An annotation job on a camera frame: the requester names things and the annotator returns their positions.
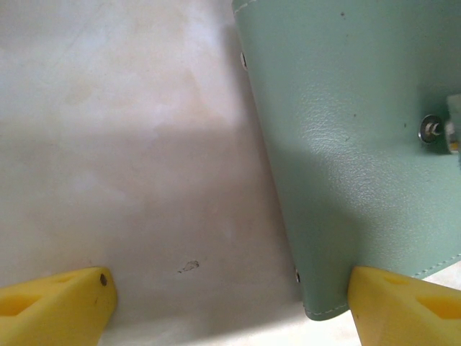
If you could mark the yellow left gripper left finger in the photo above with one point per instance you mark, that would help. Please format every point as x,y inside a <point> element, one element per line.
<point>54,313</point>

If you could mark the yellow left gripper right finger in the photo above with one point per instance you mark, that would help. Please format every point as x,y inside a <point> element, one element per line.
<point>403,317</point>

